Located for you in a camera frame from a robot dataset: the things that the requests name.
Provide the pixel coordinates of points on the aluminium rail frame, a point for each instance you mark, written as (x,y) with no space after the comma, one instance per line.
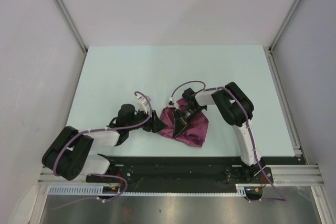
(282,175)

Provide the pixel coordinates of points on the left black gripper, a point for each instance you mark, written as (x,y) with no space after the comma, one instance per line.
(156,124)

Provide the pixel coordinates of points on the light blue cable duct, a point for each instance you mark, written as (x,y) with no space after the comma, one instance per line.
(237,190)

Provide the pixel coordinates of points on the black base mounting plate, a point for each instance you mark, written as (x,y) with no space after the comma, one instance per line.
(117,182)

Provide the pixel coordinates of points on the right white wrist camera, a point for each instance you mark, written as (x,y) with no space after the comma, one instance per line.
(173,104)

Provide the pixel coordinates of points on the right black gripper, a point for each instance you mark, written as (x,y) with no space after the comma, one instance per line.
(180,123)

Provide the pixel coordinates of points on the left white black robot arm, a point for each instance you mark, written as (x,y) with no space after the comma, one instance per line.
(68,155)

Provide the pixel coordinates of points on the purple cloth napkin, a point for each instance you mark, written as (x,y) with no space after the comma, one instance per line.
(194,135)

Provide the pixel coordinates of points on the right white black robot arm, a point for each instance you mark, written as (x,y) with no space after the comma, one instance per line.
(235,108)

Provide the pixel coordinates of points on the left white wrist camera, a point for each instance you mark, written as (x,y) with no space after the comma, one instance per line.
(143,103)

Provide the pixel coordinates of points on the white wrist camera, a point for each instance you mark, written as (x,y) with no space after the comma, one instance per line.
(143,103)
(173,104)

